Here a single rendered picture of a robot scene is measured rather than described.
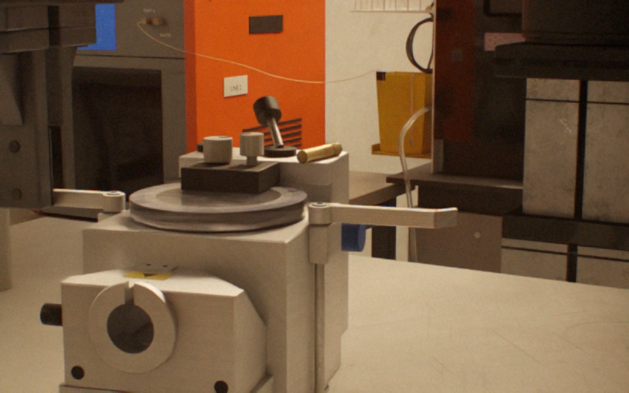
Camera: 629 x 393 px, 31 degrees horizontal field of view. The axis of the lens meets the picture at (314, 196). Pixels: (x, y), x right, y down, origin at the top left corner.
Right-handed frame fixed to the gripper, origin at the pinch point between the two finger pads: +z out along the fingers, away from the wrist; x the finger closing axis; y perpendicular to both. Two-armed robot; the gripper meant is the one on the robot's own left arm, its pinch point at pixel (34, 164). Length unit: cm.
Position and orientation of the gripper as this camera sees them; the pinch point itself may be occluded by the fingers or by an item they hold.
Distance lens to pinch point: 60.4
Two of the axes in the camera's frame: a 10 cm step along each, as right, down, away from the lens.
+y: 9.6, 0.5, -2.7
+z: 0.0, 9.8, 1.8
